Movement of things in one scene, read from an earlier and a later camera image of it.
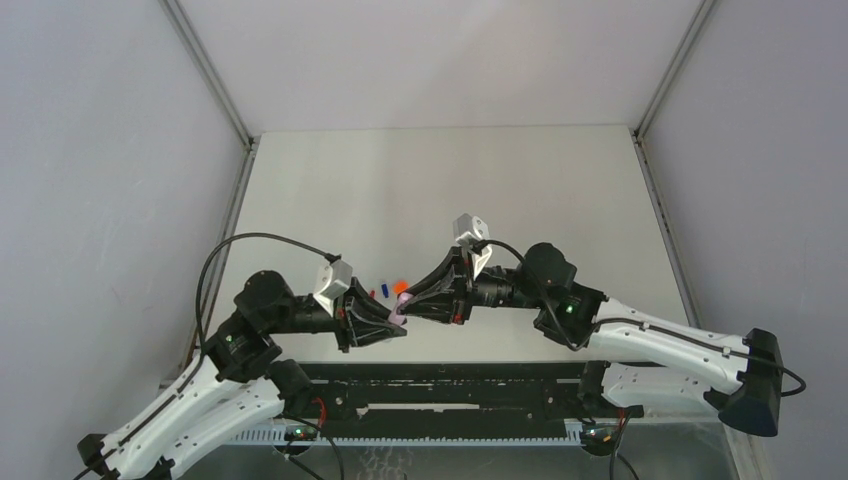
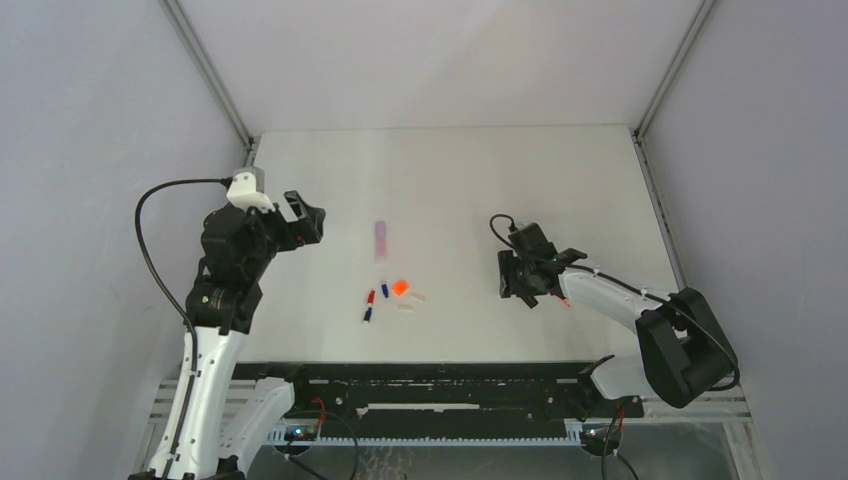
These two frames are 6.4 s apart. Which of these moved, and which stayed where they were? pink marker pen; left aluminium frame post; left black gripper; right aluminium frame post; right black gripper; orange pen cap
Moved: right black gripper; pink marker pen; left black gripper
Stayed: orange pen cap; left aluminium frame post; right aluminium frame post
